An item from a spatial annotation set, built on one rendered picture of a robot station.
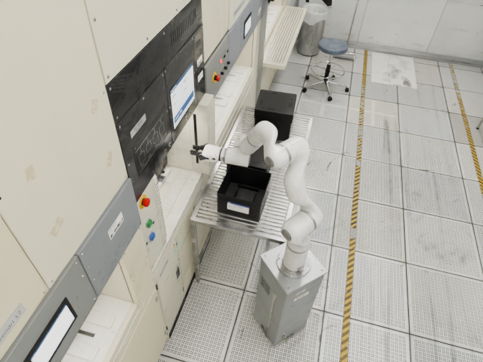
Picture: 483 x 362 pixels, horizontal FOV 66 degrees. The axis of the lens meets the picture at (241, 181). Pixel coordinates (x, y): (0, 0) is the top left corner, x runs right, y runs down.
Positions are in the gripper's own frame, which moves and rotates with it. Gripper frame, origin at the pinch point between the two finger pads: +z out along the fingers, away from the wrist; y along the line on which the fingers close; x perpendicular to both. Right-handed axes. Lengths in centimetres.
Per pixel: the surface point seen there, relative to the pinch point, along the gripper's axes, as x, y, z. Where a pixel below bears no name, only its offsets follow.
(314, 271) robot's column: -43, -34, -78
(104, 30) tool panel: 92, -57, 4
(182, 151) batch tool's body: -16.9, 14.7, 13.9
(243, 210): -34.6, -7.4, -31.2
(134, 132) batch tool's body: 51, -52, 4
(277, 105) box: -18, 83, -36
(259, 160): -33, 37, -33
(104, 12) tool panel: 96, -55, 4
